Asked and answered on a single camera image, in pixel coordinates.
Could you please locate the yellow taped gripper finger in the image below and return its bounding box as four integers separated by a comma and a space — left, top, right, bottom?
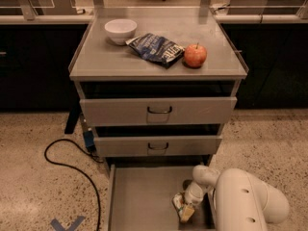
179, 204, 194, 223

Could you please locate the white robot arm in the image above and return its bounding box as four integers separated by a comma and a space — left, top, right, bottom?
172, 165, 290, 231

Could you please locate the grey bottom drawer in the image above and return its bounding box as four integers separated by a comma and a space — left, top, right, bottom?
104, 166, 216, 231

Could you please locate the grey drawer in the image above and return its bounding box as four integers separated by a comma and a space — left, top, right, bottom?
80, 97, 237, 126
104, 166, 216, 231
94, 136, 222, 157

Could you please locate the grey middle drawer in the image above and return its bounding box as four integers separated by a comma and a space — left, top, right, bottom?
94, 136, 222, 157

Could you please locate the grey drawer cabinet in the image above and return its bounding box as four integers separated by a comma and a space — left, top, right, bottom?
70, 7, 247, 167

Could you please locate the grey top drawer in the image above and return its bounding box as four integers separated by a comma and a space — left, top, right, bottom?
80, 97, 237, 126

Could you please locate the blue power box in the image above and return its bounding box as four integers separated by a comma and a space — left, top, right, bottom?
83, 130, 95, 153

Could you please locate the red apple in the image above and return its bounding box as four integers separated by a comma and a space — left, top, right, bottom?
184, 43, 207, 68

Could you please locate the blue chip bag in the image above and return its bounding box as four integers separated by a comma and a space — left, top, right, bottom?
126, 33, 185, 68

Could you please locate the white ceramic bowl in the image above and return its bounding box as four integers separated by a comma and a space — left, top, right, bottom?
104, 19, 138, 45

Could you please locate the black middle drawer handle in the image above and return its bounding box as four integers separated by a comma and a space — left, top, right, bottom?
147, 142, 168, 150

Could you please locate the black drawer handle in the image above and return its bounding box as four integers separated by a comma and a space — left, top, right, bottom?
147, 106, 172, 115
147, 142, 168, 150

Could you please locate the black top drawer handle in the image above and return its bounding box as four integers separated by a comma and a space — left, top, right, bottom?
147, 106, 172, 115

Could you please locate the black floor cable left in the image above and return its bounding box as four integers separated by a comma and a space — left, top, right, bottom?
43, 139, 104, 231

